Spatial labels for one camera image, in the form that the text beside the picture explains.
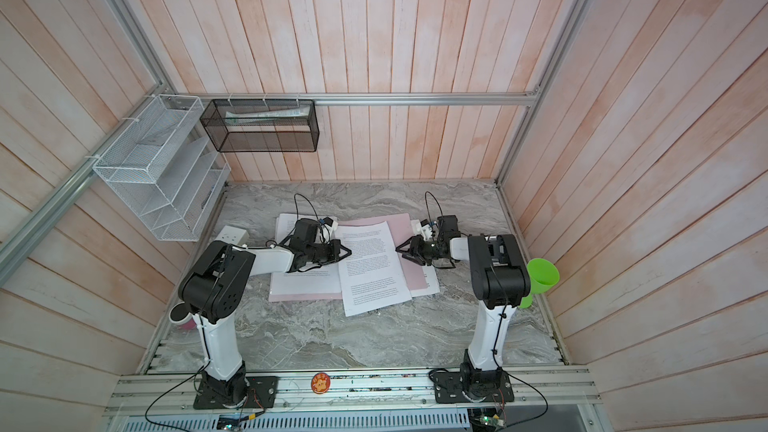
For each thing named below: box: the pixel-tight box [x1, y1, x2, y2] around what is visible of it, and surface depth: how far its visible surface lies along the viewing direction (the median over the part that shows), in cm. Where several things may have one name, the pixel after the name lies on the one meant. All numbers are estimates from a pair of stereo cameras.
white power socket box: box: [214, 225, 250, 245], surface depth 103 cm
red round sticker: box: [311, 372, 331, 395], surface depth 76 cm
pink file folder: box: [268, 292, 343, 303], surface depth 90 cm
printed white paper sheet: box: [335, 221, 412, 317], surface depth 97 cm
